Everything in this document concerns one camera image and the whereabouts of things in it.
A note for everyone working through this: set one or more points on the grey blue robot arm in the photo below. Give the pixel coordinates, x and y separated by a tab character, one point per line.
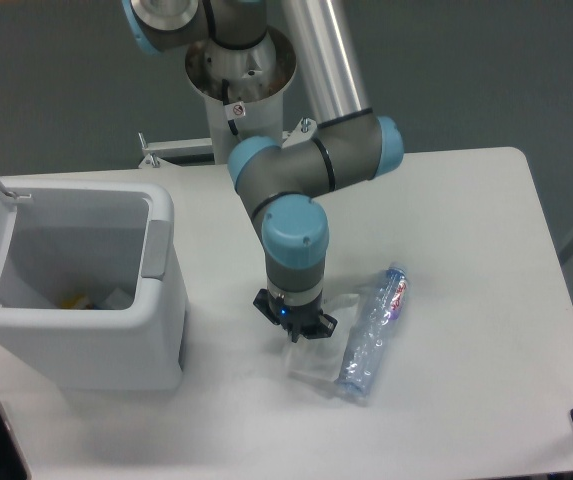
290	118

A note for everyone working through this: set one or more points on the clear plastic water bottle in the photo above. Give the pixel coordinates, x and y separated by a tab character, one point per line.
372	332

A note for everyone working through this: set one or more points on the trash inside can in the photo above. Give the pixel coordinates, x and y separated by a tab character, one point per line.
117	299

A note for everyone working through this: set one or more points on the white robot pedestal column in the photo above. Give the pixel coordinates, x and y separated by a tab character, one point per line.
242	89

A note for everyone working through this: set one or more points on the white metal frame brackets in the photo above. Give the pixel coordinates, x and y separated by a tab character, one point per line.
200	151

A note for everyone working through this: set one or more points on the white trash can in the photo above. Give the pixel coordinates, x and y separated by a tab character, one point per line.
59	238

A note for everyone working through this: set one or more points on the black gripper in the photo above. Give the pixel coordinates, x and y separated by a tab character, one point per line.
305	320

